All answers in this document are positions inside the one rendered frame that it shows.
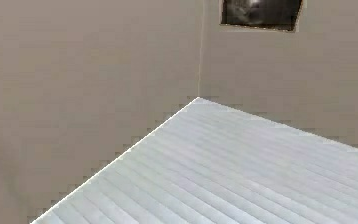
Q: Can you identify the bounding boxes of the dark framed wall picture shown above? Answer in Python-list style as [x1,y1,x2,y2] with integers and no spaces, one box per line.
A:
[218,0,305,33]

